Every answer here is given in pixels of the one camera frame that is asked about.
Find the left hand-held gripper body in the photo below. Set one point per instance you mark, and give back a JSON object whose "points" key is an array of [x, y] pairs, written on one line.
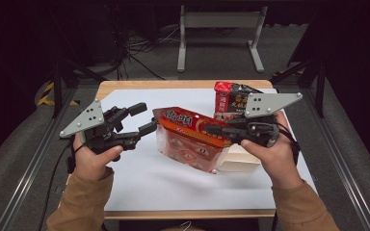
{"points": [[88, 118]]}

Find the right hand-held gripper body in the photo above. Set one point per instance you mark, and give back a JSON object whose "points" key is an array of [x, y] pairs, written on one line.
{"points": [[266, 102]]}

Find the large red black soup packet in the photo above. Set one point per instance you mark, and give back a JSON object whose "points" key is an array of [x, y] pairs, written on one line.
{"points": [[228, 99]]}

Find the white cardboard box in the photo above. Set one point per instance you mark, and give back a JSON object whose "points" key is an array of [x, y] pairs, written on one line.
{"points": [[237, 160]]}

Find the large orange clear snack bag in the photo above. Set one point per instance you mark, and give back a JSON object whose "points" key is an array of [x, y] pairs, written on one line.
{"points": [[186, 150]]}

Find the person's left hand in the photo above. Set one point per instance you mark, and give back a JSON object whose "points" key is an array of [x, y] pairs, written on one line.
{"points": [[90, 163]]}

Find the person's right hand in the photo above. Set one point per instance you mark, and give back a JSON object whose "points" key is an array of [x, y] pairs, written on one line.
{"points": [[279, 163]]}

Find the black tripod stand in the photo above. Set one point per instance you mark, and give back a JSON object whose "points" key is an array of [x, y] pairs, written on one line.
{"points": [[57, 83], [319, 80]]}

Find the yellow black striped tape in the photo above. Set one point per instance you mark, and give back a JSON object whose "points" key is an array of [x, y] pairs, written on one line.
{"points": [[46, 96]]}

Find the white table mat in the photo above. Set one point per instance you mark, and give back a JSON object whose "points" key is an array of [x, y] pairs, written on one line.
{"points": [[147, 186]]}

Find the grey metal stand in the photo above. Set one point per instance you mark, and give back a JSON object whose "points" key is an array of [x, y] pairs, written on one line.
{"points": [[220, 20]]}

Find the metal floor rail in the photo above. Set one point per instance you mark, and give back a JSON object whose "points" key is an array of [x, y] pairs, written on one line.
{"points": [[343, 173], [29, 173]]}

